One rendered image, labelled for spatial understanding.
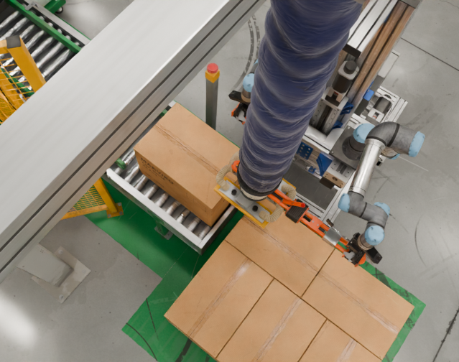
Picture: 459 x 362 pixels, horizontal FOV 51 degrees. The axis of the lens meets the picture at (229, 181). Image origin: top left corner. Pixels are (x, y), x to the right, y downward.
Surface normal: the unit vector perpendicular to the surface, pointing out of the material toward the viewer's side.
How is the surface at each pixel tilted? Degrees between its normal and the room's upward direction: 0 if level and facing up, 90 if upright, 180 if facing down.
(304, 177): 0
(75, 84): 0
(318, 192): 0
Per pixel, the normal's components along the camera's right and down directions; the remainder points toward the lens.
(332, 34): 0.23, 0.83
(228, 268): 0.05, -0.34
